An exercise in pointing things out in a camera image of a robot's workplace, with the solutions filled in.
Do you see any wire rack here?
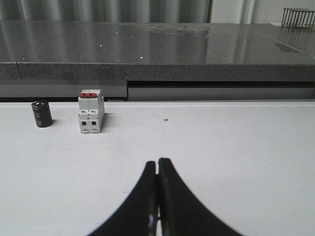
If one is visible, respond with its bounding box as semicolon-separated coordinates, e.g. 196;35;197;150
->
281;8;315;30

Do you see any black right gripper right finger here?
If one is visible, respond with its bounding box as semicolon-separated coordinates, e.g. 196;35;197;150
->
158;158;240;236

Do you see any white circuit breaker red switch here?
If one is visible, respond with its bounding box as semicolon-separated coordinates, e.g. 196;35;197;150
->
78;89;105;134

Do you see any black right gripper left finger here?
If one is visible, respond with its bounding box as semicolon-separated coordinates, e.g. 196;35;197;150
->
90;161;158;236

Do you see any black cylindrical capacitor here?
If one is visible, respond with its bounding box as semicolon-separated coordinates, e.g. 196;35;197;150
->
31;100;53;128

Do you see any grey stone countertop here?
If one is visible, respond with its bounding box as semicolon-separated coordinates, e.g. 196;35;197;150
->
0;20;315;84

